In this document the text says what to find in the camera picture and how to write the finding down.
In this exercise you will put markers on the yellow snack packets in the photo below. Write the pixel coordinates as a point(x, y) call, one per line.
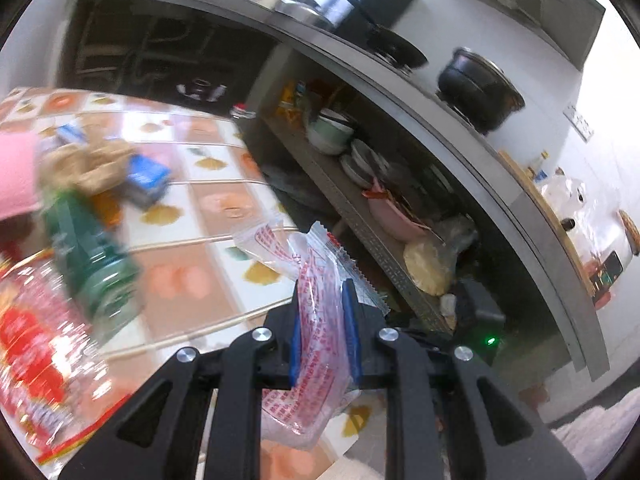
point(291, 102)

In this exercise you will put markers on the crumpled brown paper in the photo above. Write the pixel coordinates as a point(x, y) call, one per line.
point(85, 165)

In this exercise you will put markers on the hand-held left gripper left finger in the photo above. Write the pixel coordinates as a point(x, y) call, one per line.
point(295, 340)

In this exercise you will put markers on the tile-pattern printed tablecloth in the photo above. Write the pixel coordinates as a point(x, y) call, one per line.
point(220, 200)

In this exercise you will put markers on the white rice cooker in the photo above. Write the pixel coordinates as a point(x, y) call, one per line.
point(605, 240)

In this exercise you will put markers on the grey range hood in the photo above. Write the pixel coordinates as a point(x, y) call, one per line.
point(525, 0)

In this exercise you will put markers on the clear red-printed plastic wrapper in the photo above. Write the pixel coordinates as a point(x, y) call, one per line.
point(320, 335)

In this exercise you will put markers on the red-capped bottle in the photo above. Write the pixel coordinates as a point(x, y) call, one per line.
point(243, 115)

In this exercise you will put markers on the stainless steel kitchen counter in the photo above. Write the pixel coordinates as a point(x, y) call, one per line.
point(505, 200)

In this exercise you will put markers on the black cooking pot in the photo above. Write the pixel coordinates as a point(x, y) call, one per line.
point(475, 90)

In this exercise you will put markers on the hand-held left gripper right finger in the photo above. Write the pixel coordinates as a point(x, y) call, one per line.
point(351, 340)

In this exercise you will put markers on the bagged flatbread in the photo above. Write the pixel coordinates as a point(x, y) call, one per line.
point(427, 267)

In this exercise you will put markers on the black wok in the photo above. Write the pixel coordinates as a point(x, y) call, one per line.
point(395, 47)

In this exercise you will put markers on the wooden cutting board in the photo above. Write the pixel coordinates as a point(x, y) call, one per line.
point(550, 215)

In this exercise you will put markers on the red snack bag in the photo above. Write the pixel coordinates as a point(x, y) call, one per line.
point(30, 350)

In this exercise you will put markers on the blue white toothpaste box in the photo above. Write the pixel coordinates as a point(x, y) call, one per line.
point(147, 177)

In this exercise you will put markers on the white wall socket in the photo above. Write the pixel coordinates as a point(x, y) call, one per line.
point(579, 121)

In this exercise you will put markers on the green plastic bottle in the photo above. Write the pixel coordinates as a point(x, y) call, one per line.
point(85, 255)

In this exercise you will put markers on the pink bowl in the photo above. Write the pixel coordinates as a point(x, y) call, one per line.
point(395, 215)

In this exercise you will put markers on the grey metal shelf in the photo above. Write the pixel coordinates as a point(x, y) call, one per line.
point(325, 180)

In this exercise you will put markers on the stack of white plates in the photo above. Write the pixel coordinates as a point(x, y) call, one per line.
point(362, 162)

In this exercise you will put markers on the clear plastic bag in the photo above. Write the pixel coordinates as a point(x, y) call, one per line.
point(565, 195)

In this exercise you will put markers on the pink tin can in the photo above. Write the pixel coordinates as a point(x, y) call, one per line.
point(17, 175)

